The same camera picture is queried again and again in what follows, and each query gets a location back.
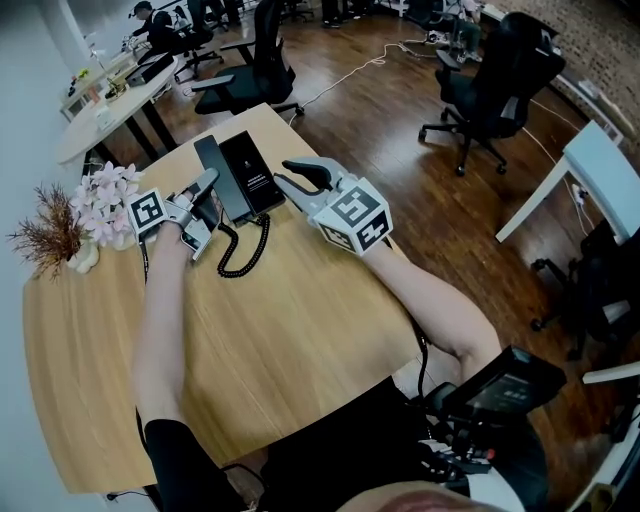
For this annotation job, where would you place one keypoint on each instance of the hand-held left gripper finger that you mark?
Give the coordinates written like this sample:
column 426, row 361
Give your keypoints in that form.
column 204, row 180
column 199, row 240

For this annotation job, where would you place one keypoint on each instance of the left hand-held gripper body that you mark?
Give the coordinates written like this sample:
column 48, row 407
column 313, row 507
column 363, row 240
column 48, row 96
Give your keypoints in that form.
column 146, row 211

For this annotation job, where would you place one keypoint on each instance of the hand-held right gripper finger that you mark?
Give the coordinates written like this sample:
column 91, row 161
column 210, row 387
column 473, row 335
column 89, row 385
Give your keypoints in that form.
column 315, row 169
column 300, row 194

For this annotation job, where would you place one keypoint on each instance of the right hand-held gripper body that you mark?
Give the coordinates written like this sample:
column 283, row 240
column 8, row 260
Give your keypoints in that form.
column 352, row 215

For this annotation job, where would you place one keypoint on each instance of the black telephone handset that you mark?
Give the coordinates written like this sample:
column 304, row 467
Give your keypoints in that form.
column 220, row 175

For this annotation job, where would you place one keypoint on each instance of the black telephone base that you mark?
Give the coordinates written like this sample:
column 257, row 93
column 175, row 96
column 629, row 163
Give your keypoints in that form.
column 252, row 172

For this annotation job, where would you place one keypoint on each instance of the person's left forearm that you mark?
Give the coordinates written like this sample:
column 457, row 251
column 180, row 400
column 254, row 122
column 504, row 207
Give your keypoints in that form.
column 162, row 320

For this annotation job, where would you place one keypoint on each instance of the person's right forearm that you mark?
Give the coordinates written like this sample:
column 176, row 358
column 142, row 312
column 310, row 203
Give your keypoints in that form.
column 435, row 305

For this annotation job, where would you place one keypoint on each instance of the person's left hand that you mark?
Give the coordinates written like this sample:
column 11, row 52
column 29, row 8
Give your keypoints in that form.
column 182, row 199

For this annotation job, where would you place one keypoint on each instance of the pink artificial flowers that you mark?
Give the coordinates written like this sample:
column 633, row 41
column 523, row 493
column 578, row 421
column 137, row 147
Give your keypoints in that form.
column 107, row 200

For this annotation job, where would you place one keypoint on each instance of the white vase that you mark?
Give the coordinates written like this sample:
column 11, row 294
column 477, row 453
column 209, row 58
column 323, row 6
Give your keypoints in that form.
column 85, row 257

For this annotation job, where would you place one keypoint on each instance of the small white box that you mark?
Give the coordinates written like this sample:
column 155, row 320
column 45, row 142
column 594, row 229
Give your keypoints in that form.
column 103, row 119

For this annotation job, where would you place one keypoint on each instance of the brown dried plant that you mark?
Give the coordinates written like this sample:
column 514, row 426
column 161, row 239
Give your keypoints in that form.
column 47, row 235

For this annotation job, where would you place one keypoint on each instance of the black office chair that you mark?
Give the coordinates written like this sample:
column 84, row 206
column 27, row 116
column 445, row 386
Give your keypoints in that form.
column 492, row 85
column 200, row 35
column 595, row 295
column 250, row 75

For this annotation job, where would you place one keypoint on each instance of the black box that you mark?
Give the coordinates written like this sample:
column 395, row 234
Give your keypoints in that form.
column 150, row 70

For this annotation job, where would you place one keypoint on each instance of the person's black clothing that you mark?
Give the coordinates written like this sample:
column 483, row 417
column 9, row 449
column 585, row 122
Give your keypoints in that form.
column 350, row 440

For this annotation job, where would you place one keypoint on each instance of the black chest-mounted device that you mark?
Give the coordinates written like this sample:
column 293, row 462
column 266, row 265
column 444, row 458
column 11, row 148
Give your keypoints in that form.
column 505, row 382

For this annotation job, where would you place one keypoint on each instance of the white power strip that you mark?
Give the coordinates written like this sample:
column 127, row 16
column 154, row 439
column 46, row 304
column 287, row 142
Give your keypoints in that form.
column 579, row 194

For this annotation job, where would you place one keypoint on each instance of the white rectangular table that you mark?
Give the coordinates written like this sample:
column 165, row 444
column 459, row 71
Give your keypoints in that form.
column 595, row 170

